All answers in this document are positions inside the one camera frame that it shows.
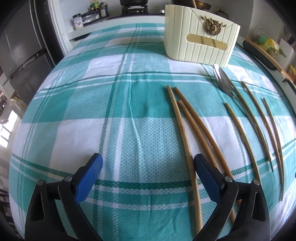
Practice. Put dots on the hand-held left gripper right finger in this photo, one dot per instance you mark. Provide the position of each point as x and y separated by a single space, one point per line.
208 178

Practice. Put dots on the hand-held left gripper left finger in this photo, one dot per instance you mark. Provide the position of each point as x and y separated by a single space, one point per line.
90 178

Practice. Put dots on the set of bamboo chopsticks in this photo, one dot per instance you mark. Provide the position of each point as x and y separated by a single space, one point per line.
172 96

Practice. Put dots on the cream ribbed utensil holder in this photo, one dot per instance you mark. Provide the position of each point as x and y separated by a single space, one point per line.
185 46

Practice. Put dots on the teal checked tablecloth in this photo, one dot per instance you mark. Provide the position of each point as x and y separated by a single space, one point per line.
138 104

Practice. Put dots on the metal spoon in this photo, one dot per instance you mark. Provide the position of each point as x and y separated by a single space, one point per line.
222 81

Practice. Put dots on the black pad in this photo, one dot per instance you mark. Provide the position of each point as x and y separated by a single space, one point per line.
256 56

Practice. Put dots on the wooden cutting board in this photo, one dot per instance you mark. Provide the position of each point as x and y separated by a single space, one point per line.
266 55

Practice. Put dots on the white box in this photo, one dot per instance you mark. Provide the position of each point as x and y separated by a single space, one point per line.
286 53

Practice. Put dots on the grey refrigerator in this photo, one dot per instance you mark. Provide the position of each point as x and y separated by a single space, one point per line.
20 41

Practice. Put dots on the spice jars on counter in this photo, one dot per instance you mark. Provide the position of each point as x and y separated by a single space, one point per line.
90 18

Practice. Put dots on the glass pitcher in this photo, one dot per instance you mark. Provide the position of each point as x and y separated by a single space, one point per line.
222 14

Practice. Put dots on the dark sauce bottle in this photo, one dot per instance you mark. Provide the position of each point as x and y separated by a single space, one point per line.
103 9

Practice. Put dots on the black gas stove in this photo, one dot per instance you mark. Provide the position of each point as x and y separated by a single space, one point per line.
135 11

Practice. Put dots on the black clay pot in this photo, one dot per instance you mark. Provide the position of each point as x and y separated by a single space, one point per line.
134 2

